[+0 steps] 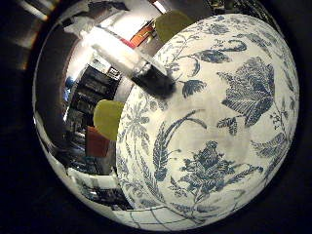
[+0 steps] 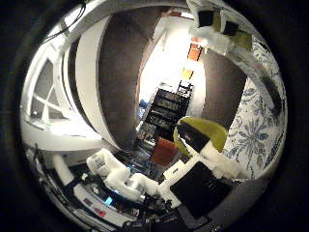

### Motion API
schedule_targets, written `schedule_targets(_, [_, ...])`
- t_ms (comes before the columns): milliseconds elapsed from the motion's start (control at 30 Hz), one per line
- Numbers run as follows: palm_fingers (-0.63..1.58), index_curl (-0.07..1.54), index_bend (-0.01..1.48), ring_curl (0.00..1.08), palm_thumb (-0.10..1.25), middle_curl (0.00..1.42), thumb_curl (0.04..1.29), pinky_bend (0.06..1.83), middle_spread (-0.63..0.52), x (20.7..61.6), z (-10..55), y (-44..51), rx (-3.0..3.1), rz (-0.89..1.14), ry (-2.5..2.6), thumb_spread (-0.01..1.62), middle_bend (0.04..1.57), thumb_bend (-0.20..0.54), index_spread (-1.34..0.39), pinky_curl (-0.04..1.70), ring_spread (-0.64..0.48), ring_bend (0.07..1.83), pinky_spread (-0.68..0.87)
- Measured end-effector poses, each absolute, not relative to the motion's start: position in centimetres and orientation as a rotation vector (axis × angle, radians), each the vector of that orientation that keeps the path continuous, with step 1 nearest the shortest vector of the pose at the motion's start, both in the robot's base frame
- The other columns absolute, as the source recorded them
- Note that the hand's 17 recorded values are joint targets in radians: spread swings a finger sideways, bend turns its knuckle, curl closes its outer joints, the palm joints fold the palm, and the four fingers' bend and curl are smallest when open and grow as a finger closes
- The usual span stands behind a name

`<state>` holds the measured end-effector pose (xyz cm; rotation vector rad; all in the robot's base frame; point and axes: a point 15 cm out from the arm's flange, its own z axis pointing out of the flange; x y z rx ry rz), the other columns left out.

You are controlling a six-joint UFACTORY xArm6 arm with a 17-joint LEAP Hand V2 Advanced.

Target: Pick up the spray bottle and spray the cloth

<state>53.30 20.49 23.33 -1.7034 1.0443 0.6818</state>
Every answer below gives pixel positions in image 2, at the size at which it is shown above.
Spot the blue floral tablecloth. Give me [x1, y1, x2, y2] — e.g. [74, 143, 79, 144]
[221, 35, 288, 182]

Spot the white framed window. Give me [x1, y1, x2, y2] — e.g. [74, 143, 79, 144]
[26, 57, 70, 123]

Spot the yellow-green chair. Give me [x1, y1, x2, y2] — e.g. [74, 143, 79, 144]
[173, 116, 230, 157]

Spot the black cable bundle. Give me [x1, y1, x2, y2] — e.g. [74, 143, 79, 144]
[41, 1, 89, 45]

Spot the small black wire stand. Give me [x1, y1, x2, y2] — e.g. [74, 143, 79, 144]
[176, 80, 195, 99]

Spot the red square seat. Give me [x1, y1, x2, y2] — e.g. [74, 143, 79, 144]
[150, 137, 179, 166]

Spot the yellow-orange wall poster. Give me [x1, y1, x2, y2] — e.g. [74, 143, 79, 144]
[180, 68, 195, 81]

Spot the orange wall poster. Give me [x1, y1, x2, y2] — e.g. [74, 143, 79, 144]
[186, 43, 204, 63]

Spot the black shelf rack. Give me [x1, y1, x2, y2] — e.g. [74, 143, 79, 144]
[136, 86, 191, 143]

